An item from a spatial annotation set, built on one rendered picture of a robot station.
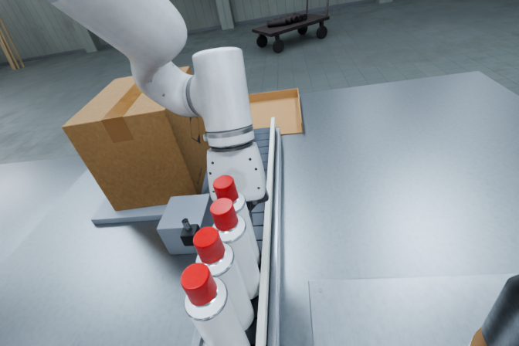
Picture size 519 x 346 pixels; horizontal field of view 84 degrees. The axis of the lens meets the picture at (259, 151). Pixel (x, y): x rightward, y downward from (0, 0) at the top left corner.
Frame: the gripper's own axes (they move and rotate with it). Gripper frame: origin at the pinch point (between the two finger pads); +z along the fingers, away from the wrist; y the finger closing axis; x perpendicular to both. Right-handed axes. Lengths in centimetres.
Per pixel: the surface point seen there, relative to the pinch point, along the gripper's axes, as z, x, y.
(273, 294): 9.9, -8.2, 5.1
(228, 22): -163, 684, -131
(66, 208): 4, 23, -60
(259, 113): -12, 66, -3
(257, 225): 4.5, 6.2, 1.1
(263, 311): 8.0, -13.8, 4.2
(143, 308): 14.2, -6.1, -21.5
